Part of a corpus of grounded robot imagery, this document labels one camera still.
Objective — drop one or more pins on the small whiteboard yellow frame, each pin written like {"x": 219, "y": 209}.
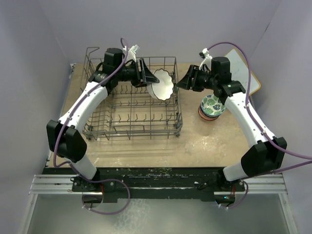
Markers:
{"x": 239, "y": 70}

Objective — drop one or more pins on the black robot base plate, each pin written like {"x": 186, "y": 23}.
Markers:
{"x": 115, "y": 183}

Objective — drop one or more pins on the orange red patterned bowl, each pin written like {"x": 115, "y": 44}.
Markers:
{"x": 206, "y": 118}

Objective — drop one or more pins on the green leaf patterned bowl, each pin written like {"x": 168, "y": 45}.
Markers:
{"x": 212, "y": 106}

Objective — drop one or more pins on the aluminium rail frame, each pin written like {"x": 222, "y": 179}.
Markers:
{"x": 49, "y": 184}

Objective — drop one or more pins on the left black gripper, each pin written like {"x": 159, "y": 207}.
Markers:
{"x": 144, "y": 76}

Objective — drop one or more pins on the white fluted bowl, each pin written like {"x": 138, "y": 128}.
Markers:
{"x": 162, "y": 90}

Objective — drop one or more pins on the grey wire dish rack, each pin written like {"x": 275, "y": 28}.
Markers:
{"x": 129, "y": 111}

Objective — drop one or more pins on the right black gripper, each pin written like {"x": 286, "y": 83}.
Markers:
{"x": 194, "y": 71}

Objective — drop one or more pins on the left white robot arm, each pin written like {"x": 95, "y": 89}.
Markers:
{"x": 64, "y": 135}

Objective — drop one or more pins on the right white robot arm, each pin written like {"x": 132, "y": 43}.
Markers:
{"x": 266, "y": 150}

